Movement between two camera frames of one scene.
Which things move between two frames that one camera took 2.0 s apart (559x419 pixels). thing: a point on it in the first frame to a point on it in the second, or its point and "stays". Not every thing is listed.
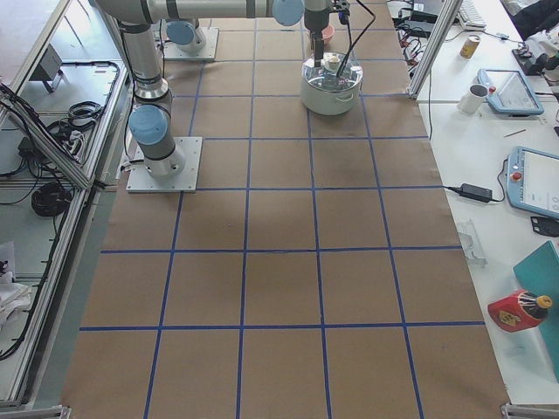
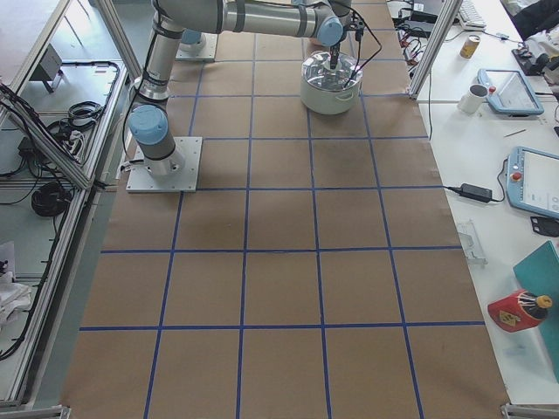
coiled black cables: x=51 y=199 stays
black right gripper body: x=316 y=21 to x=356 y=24
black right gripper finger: x=318 y=45 to x=334 y=50
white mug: x=472 y=100 stays
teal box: x=539 y=273 stays
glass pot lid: x=323 y=78 stays
